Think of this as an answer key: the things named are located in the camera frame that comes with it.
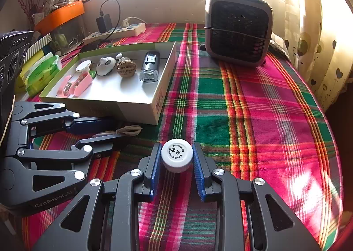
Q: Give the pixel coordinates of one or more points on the brown walnut in tray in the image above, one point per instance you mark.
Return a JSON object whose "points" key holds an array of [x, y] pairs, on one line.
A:
{"points": [[123, 60]]}

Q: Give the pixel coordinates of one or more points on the black charger adapter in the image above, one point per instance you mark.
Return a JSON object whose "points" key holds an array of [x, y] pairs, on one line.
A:
{"points": [[104, 23]]}

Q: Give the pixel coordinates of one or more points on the white plug with cord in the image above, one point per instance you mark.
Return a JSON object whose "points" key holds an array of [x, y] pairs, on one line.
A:
{"points": [[126, 21]]}

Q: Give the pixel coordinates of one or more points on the grey portable heater fan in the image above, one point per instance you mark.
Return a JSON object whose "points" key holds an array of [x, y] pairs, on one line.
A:
{"points": [[238, 31]]}

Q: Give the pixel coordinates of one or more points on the glass tank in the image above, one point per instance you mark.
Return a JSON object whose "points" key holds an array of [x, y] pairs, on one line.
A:
{"points": [[68, 35]]}

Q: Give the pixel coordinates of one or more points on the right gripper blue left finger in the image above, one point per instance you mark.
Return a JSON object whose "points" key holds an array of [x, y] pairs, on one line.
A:
{"points": [[151, 169]]}

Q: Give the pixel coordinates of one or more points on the small white round knob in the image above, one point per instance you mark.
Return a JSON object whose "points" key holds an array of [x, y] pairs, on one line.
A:
{"points": [[119, 56]]}

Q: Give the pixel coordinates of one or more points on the orange box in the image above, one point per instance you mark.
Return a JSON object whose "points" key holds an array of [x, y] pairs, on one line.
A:
{"points": [[59, 17]]}

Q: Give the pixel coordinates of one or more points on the pink folding case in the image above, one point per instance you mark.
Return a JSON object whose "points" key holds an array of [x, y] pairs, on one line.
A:
{"points": [[81, 84]]}

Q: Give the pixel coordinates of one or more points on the black bike light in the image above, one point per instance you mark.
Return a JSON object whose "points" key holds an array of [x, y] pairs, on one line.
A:
{"points": [[150, 67]]}

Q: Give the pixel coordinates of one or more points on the white panda round gadget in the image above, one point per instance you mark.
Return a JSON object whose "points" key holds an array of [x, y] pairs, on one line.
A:
{"points": [[105, 66]]}

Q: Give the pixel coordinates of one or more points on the plaid bed sheet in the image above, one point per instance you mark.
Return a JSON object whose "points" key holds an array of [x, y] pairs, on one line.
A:
{"points": [[262, 122]]}

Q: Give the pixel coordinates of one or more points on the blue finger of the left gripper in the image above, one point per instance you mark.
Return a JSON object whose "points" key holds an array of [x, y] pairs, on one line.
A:
{"points": [[87, 125], [102, 146]]}

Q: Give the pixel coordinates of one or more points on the yellow green box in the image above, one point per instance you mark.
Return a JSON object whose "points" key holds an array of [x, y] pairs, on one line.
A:
{"points": [[20, 80]]}

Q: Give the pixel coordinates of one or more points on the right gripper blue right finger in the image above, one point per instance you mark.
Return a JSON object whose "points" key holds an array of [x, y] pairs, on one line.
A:
{"points": [[203, 167]]}

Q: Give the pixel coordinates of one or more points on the brown walnut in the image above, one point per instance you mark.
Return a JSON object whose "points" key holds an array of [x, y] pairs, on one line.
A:
{"points": [[123, 60], [127, 70]]}

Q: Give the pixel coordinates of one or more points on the green white cardboard tray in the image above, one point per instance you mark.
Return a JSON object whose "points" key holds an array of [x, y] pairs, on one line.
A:
{"points": [[127, 99]]}

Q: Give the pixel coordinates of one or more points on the green tissue pack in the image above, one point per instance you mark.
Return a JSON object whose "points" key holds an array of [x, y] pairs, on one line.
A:
{"points": [[42, 73]]}

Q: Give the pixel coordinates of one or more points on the white blue power strip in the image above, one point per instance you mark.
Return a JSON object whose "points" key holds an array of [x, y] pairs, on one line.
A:
{"points": [[130, 31]]}

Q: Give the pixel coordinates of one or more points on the striped green white box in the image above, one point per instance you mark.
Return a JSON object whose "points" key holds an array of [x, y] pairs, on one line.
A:
{"points": [[37, 46]]}

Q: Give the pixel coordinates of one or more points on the black smartphone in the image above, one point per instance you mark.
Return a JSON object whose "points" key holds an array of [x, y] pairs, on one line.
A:
{"points": [[90, 46]]}

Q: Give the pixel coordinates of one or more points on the heart pattern curtain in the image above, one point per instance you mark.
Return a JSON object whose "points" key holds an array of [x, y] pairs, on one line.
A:
{"points": [[319, 38]]}

